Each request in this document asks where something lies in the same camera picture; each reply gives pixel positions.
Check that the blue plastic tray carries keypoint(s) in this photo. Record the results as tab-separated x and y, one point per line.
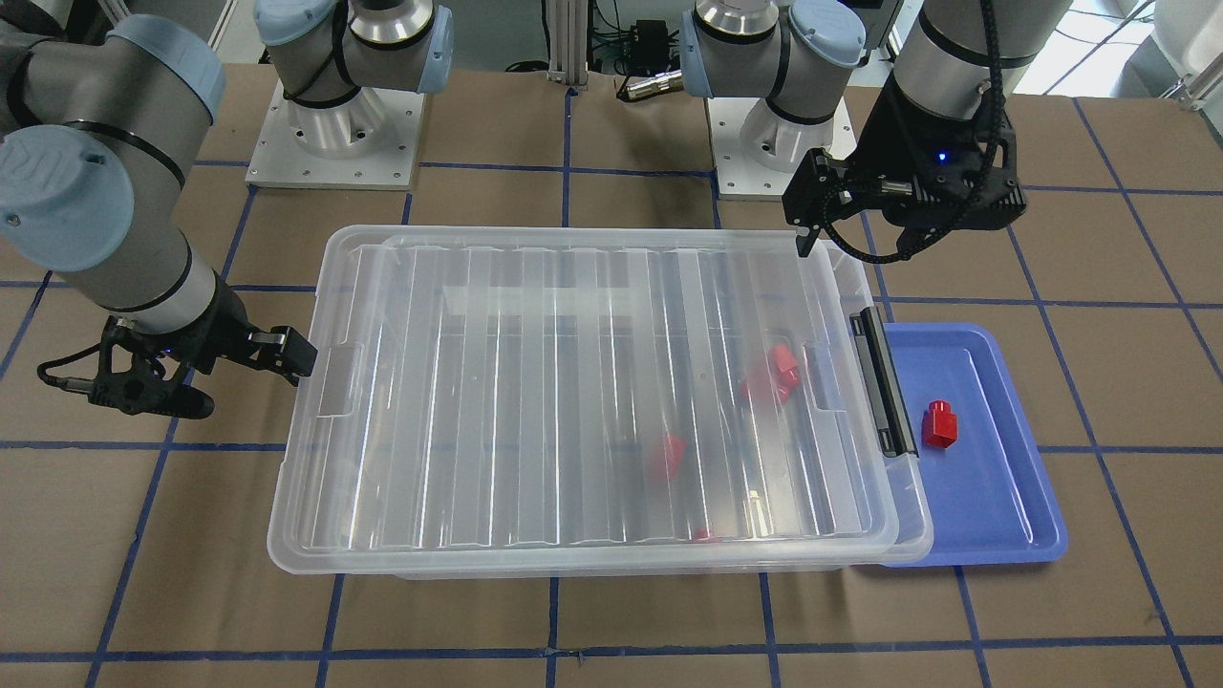
989	494

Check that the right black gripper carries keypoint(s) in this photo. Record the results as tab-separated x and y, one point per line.
218	330

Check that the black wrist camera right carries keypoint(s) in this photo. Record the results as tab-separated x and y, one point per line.
124	382

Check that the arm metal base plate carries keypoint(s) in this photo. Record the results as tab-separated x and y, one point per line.
369	143
757	152

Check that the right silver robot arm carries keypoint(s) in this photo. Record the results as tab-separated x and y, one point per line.
98	140

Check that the clear plastic storage box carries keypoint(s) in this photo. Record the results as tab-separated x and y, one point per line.
898	459

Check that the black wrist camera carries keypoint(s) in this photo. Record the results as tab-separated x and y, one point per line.
816	195
124	382

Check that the red block with stud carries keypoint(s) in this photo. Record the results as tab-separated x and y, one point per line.
940	425

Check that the clear plastic box lid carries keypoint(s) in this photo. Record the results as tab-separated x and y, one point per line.
583	401

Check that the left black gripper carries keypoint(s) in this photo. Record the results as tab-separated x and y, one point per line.
886	143

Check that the red block under lid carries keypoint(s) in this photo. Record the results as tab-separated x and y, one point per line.
665	460

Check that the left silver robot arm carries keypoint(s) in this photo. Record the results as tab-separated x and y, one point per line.
799	58

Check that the red block near front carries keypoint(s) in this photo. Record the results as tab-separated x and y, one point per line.
703	536

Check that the black box latch handle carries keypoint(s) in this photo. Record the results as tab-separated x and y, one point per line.
890	420

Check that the silver cylinder connector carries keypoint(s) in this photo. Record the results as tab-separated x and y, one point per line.
637	88

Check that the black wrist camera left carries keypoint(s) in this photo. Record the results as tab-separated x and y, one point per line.
816	195

